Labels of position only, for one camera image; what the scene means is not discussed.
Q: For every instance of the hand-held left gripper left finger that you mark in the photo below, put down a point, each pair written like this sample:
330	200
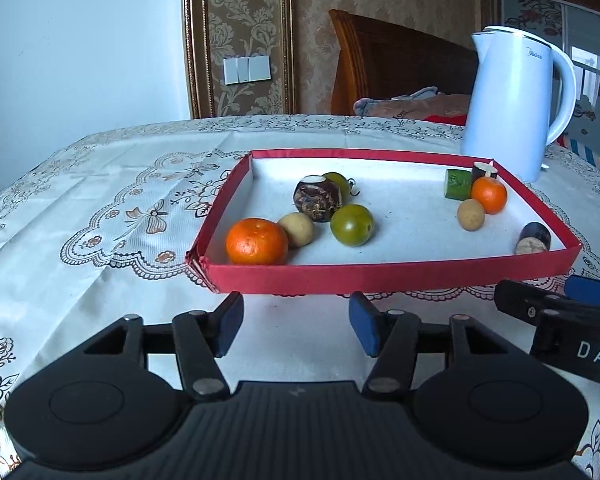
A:
228	325

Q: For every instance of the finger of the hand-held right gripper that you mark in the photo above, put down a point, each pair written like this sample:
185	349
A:
592	291
525	302

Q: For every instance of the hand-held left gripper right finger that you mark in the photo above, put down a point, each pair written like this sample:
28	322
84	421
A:
365	325

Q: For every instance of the orange mandarin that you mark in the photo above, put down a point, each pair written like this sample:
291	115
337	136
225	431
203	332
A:
490	196
255	242

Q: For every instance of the red shallow cardboard box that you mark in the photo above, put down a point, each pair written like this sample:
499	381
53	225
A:
410	230

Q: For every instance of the brown taro piece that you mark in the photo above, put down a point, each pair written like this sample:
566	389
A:
317	200

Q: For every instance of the green cucumber piece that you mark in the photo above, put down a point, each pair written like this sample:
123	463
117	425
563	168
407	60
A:
457	184

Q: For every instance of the green round fruit with stem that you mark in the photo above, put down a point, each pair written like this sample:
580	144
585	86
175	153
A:
341	182

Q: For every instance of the striped colourful blanket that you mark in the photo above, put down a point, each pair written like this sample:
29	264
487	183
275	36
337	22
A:
585	147

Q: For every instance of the white electric kettle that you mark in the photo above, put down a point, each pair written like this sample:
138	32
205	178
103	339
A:
515	105

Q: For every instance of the red cloth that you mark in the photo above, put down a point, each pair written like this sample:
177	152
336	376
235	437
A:
447	118

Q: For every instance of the pink patterned bedding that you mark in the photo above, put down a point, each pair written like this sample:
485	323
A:
410	105

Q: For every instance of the wardrobe with sliding doors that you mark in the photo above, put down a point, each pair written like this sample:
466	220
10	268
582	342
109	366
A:
595	35

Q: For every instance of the wooden headboard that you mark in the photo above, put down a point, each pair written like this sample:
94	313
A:
400	55

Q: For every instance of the white wall switch panel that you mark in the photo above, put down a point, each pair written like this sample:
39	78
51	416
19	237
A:
247	70

